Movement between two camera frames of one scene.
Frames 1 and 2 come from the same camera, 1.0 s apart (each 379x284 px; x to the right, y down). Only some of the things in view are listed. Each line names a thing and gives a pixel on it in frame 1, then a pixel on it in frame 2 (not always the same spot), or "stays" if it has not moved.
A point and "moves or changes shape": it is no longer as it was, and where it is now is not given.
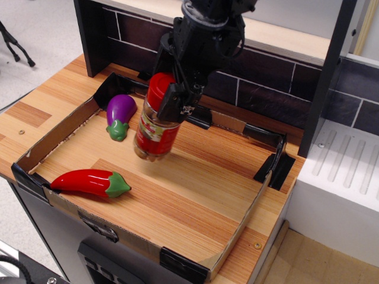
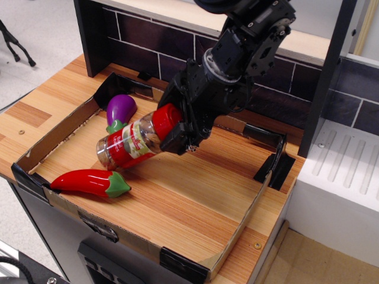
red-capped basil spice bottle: (156, 136) moves or changes shape
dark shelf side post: (92, 22) stays
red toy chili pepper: (94, 182) stays
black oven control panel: (109, 262) stays
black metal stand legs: (9, 39) stays
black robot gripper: (202, 42) -> (203, 99)
